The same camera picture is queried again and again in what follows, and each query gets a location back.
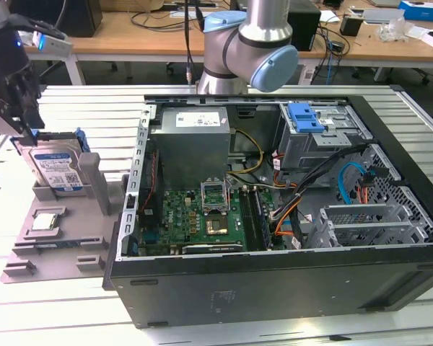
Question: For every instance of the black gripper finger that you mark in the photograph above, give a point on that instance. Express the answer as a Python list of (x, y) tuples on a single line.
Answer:
[(25, 101)]

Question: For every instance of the grey parts rack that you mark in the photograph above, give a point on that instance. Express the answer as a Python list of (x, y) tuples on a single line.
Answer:
[(68, 223)]

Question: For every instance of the locking lever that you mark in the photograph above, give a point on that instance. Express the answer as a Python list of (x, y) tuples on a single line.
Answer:
[(229, 196)]

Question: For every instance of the black graphics card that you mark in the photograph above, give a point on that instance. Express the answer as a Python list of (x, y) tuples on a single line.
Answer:
[(213, 248)]

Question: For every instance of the black PC case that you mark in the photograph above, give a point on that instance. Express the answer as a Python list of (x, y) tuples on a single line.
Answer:
[(238, 288)]

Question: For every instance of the CPU socket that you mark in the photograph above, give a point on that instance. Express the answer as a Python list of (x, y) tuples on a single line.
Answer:
[(216, 227)]

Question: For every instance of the hard disk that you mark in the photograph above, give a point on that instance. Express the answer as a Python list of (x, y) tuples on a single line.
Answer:
[(54, 169)]

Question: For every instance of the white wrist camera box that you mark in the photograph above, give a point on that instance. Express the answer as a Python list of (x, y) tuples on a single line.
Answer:
[(1, 119)]

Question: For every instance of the blue cardboard box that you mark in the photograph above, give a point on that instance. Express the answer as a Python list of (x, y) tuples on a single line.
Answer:
[(424, 11)]

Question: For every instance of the small white wrist camera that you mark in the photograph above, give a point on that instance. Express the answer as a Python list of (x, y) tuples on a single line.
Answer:
[(54, 45)]

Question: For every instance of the silver CPU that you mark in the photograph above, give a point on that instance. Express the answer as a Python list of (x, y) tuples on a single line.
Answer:
[(45, 221)]

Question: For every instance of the large black box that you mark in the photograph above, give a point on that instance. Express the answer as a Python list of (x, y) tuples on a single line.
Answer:
[(83, 18)]

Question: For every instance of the metal drive cage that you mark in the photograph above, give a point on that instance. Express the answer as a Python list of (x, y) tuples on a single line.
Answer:
[(299, 151)]

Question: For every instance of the long wooden desk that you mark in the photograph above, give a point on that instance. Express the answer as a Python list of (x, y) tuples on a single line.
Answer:
[(101, 43)]

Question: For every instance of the RAM stick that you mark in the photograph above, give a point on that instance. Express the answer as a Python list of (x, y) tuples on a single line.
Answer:
[(59, 245)]

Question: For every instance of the metal disk bay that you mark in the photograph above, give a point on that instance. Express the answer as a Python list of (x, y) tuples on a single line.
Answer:
[(361, 216)]

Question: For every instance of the black case fan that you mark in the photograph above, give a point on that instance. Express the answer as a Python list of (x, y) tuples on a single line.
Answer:
[(151, 187)]

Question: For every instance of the clear plastic bag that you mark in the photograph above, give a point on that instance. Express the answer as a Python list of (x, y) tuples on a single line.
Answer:
[(391, 30)]

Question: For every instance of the green motherboard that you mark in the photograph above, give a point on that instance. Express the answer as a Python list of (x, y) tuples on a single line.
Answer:
[(180, 216)]

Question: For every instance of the black computer tower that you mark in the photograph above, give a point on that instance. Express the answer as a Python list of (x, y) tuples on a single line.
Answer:
[(303, 29)]

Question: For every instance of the grey power supply unit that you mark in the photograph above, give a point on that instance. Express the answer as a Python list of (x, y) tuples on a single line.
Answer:
[(191, 151)]

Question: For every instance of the black RAM slot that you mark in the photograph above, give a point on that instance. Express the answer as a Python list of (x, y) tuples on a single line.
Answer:
[(248, 220), (262, 220)]

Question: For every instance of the white open box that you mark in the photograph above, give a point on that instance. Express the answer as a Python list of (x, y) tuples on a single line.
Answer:
[(422, 39)]

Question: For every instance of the blue plastic bay latch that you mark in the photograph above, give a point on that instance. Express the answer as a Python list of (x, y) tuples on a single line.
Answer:
[(305, 119)]

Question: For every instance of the grey flat box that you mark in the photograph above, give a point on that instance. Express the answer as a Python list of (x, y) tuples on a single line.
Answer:
[(382, 15)]

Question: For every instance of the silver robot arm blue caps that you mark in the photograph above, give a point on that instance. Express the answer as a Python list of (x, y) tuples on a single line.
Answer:
[(263, 21)]

